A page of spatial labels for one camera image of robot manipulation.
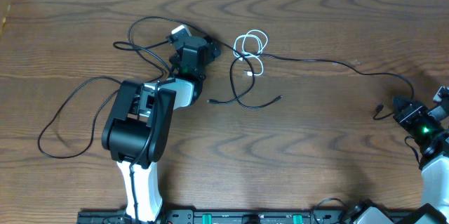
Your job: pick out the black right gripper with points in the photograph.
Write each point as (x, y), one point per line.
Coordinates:
(402, 107)

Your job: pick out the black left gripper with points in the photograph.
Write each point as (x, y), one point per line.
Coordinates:
(213, 50)

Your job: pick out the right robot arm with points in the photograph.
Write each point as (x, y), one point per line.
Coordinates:
(433, 165)

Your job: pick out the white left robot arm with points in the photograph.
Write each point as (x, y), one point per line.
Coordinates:
(137, 128)

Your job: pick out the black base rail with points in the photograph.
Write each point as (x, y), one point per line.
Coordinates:
(363, 212)

